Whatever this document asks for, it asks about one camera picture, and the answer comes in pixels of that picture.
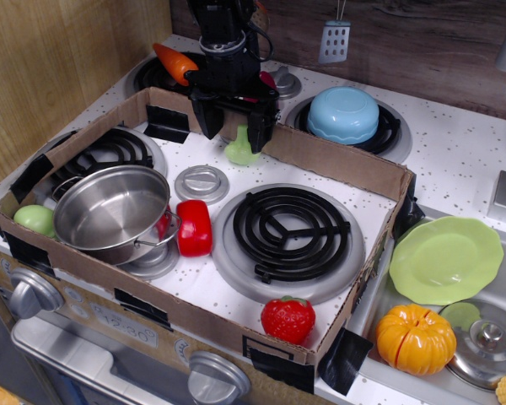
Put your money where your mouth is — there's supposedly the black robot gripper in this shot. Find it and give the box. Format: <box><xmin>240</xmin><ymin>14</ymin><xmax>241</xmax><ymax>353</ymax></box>
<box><xmin>183</xmin><ymin>34</ymin><xmax>279</xmax><ymax>154</ymax></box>

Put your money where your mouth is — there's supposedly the light green toy broccoli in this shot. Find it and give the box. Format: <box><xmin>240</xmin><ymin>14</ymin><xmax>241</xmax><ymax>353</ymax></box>
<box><xmin>224</xmin><ymin>124</ymin><xmax>261</xmax><ymax>165</ymax></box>

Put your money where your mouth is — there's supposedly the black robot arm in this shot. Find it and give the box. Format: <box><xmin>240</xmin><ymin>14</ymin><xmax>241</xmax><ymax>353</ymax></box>
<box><xmin>185</xmin><ymin>1</ymin><xmax>279</xmax><ymax>154</ymax></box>

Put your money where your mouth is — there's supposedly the stainless steel pot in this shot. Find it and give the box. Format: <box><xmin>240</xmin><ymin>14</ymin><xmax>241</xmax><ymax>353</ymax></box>
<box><xmin>53</xmin><ymin>165</ymin><xmax>181</xmax><ymax>265</ymax></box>

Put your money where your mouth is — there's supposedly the silver pot lid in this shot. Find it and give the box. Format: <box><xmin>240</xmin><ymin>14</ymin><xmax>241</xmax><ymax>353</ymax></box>
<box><xmin>439</xmin><ymin>299</ymin><xmax>506</xmax><ymax>391</ymax></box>

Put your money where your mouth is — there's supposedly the dark red toy vegetable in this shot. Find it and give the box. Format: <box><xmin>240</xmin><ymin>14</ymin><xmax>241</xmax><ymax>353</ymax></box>
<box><xmin>259</xmin><ymin>71</ymin><xmax>277</xmax><ymax>90</ymax></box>

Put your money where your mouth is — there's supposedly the silver rear stove knob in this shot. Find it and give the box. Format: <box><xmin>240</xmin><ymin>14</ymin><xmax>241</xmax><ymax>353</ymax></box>
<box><xmin>270</xmin><ymin>66</ymin><xmax>302</xmax><ymax>100</ymax></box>

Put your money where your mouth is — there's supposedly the silver centre stove knob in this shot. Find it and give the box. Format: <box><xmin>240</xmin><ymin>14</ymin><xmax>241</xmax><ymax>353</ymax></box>
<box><xmin>175</xmin><ymin>165</ymin><xmax>230</xmax><ymax>205</ymax></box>

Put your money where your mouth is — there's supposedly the orange toy carrot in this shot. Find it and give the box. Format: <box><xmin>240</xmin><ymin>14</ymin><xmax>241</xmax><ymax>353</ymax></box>
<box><xmin>153</xmin><ymin>43</ymin><xmax>199</xmax><ymax>86</ymax></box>

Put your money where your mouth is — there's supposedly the rear left black burner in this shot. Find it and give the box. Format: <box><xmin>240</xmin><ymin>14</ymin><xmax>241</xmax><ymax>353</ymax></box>
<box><xmin>125</xmin><ymin>57</ymin><xmax>188</xmax><ymax>96</ymax></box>

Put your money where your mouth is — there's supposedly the black burner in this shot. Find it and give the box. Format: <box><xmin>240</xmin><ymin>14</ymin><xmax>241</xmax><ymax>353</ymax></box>
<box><xmin>34</xmin><ymin>127</ymin><xmax>167</xmax><ymax>207</ymax></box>
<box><xmin>212</xmin><ymin>184</ymin><xmax>365</xmax><ymax>305</ymax></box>
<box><xmin>125</xmin><ymin>57</ymin><xmax>188</xmax><ymax>96</ymax></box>
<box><xmin>285</xmin><ymin>97</ymin><xmax>412</xmax><ymax>164</ymax></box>

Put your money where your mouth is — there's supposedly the hanging slotted spoon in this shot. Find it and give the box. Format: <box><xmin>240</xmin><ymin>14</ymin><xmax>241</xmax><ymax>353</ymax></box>
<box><xmin>251</xmin><ymin>0</ymin><xmax>270</xmax><ymax>33</ymax></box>

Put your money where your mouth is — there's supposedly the light blue plastic bowl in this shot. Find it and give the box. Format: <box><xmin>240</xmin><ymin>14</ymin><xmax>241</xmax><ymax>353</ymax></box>
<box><xmin>306</xmin><ymin>86</ymin><xmax>380</xmax><ymax>145</ymax></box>

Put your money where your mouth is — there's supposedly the front left black burner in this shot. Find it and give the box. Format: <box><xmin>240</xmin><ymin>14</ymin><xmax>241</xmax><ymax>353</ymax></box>
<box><xmin>34</xmin><ymin>127</ymin><xmax>167</xmax><ymax>207</ymax></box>

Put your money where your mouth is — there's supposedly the hanging grey spatula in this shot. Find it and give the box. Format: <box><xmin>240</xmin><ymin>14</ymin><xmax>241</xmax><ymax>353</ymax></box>
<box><xmin>318</xmin><ymin>1</ymin><xmax>352</xmax><ymax>64</ymax></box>

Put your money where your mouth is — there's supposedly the red toy pepper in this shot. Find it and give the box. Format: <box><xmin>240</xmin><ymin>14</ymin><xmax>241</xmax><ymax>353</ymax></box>
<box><xmin>175</xmin><ymin>199</ymin><xmax>213</xmax><ymax>257</ymax></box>

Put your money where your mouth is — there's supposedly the front right black burner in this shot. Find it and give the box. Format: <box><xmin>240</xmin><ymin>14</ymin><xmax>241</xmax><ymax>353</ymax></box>
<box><xmin>212</xmin><ymin>184</ymin><xmax>365</xmax><ymax>305</ymax></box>

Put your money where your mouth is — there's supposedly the rear right black burner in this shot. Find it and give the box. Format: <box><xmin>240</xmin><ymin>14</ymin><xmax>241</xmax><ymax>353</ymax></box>
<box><xmin>285</xmin><ymin>97</ymin><xmax>412</xmax><ymax>164</ymax></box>

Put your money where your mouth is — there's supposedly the red toy strawberry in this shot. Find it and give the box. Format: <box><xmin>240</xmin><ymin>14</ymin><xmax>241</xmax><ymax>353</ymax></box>
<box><xmin>261</xmin><ymin>296</ymin><xmax>316</xmax><ymax>345</ymax></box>

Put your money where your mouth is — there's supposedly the brown cardboard fence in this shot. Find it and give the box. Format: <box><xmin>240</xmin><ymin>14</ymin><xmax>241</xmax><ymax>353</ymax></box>
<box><xmin>0</xmin><ymin>86</ymin><xmax>415</xmax><ymax>366</ymax></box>

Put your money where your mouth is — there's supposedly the green toy apple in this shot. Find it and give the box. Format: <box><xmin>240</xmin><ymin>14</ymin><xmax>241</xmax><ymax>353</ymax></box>
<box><xmin>13</xmin><ymin>204</ymin><xmax>56</xmax><ymax>238</ymax></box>

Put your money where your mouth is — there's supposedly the green plastic plate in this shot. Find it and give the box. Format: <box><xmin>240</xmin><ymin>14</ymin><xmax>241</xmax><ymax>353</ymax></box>
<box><xmin>389</xmin><ymin>216</ymin><xmax>504</xmax><ymax>305</ymax></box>

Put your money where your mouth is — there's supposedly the silver right oven knob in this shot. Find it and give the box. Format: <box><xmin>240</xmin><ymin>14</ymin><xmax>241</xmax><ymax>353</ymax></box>
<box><xmin>187</xmin><ymin>351</ymin><xmax>251</xmax><ymax>405</ymax></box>

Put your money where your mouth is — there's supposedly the silver oven knob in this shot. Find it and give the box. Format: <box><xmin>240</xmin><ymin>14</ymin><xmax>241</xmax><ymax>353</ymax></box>
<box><xmin>187</xmin><ymin>351</ymin><xmax>251</xmax><ymax>405</ymax></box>
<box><xmin>9</xmin><ymin>268</ymin><xmax>65</xmax><ymax>319</ymax></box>

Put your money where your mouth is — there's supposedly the silver left oven knob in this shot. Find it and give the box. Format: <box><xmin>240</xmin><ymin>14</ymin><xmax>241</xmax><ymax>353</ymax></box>
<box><xmin>9</xmin><ymin>268</ymin><xmax>65</xmax><ymax>319</ymax></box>

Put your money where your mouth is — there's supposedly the orange toy pumpkin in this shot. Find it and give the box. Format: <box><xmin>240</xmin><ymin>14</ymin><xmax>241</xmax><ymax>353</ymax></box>
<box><xmin>375</xmin><ymin>304</ymin><xmax>457</xmax><ymax>375</ymax></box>

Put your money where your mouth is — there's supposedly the silver oven door handle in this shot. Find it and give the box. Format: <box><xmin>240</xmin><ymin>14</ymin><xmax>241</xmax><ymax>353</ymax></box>
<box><xmin>12</xmin><ymin>317</ymin><xmax>193</xmax><ymax>404</ymax></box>

